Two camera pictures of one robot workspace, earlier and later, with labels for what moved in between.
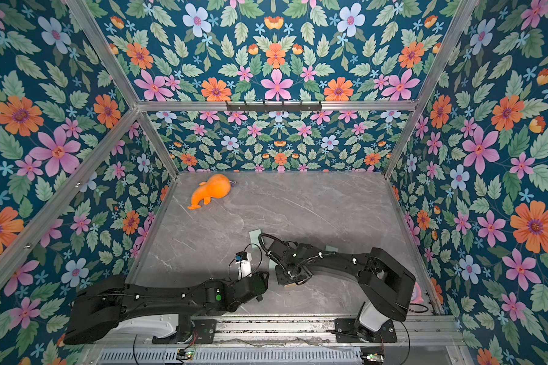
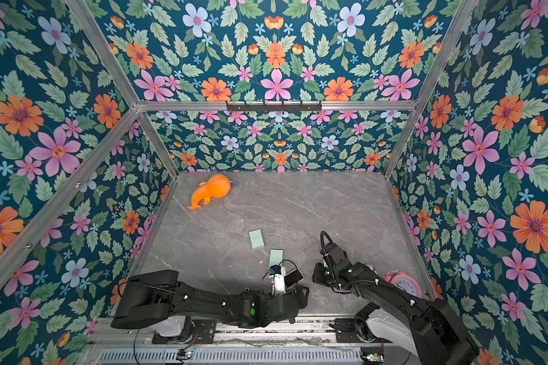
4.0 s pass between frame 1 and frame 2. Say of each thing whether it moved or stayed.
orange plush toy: stayed
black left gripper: moved
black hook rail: stayed
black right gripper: moved
